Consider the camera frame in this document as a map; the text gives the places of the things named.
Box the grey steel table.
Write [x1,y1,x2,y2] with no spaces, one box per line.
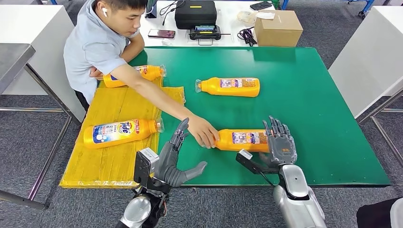
[0,43,74,211]

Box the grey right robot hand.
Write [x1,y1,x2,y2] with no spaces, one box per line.
[259,115,298,167]

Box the smartphone with reddish screen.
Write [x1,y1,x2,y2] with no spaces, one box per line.
[147,28,176,39]

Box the yellow taped cardboard sheet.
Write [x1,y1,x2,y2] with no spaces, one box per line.
[58,77,186,190]

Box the white desk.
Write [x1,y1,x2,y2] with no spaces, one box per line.
[138,0,277,48]

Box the bundled black purple cable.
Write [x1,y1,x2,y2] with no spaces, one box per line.
[237,27,258,47]

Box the orange detergent bottle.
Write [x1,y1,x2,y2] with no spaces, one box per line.
[208,129,272,153]
[103,65,166,89]
[83,118,165,150]
[194,77,261,98]

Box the black smartphone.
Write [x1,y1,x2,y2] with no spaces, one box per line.
[249,1,273,11]

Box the brown cardboard box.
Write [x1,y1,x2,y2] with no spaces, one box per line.
[254,10,304,48]

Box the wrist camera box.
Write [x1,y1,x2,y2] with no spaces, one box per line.
[133,147,172,195]
[235,149,281,175]

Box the person's left hand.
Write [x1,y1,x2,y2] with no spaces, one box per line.
[89,66,105,81]

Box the person's right hand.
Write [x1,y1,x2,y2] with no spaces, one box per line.
[187,114,221,150]

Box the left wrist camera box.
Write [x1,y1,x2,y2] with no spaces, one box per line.
[133,147,172,195]

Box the black tablet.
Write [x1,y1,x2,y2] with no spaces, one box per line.
[145,0,158,19]

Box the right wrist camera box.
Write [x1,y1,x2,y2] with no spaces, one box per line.
[235,149,281,175]

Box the blue metal cart frame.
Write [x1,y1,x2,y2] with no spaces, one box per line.
[280,0,375,18]

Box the black handheld controller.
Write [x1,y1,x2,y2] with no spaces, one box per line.
[189,25,231,46]

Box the person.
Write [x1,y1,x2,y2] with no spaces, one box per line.
[63,0,221,150]
[356,196,403,228]

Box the thin black cable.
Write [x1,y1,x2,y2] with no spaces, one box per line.
[159,0,185,27]

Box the clear plastic bag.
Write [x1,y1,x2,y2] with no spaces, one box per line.
[237,11,257,24]

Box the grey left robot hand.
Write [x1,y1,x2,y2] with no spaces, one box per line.
[153,117,209,189]

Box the black carrying case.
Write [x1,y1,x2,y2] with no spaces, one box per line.
[174,0,218,30]

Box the white table with metal legs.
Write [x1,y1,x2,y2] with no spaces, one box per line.
[328,5,403,169]

